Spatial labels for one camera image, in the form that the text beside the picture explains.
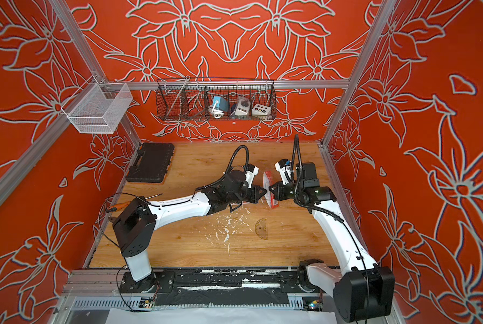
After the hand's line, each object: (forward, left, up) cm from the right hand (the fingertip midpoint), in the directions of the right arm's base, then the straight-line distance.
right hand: (267, 187), depth 77 cm
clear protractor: (-9, +2, -19) cm, 21 cm away
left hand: (0, -1, -2) cm, 2 cm away
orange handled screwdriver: (-2, +69, -16) cm, 71 cm away
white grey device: (+34, +10, +13) cm, 38 cm away
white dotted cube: (+37, +1, +10) cm, 38 cm away
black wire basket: (+44, +38, +12) cm, 59 cm away
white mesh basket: (+33, +77, +14) cm, 85 cm away
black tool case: (+24, +59, -14) cm, 66 cm away
